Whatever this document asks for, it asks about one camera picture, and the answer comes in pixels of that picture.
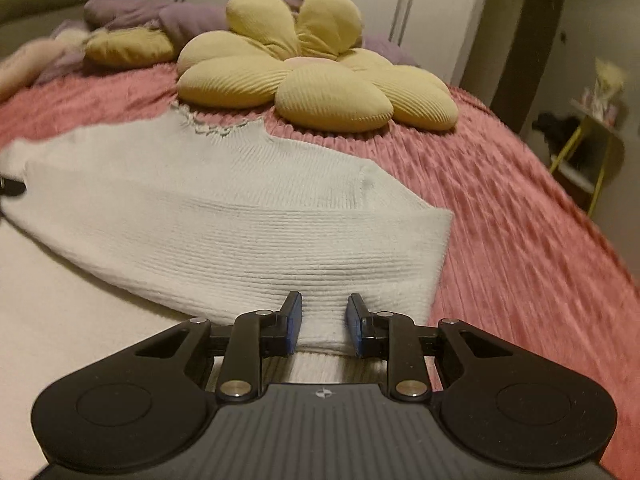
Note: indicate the yellow flower-shaped pillow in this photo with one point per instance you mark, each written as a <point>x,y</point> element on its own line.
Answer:
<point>310,80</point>

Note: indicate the pink ribbed blanket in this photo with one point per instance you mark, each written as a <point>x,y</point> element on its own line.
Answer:
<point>500,240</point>

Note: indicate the white wardrobe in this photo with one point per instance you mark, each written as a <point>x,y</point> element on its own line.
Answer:
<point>400,0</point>

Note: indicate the small yellow ribbed pillow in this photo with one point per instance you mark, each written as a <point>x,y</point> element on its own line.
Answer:
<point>130,49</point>

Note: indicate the cream bed sheet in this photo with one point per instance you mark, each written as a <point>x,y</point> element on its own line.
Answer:
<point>75,300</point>

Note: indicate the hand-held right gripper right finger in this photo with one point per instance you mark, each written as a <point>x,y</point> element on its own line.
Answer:
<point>356,327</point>

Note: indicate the black cloth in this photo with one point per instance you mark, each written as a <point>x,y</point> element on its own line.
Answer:
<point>557,132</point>

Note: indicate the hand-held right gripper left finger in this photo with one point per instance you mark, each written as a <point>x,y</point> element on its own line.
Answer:
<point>292,322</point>

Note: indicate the dark door frame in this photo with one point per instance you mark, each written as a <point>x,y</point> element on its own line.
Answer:
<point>535,35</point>

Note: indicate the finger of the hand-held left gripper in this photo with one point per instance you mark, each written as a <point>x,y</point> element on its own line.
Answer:
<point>11,187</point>

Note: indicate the yellow-legged side table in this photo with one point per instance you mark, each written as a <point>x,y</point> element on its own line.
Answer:
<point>592,145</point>

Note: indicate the purple pillow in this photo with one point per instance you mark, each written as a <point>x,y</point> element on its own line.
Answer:
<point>175,15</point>

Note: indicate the white knit sweater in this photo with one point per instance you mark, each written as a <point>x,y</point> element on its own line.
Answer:
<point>210,210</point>

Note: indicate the cream paper bouquet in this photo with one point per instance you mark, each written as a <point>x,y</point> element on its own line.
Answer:
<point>609,82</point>

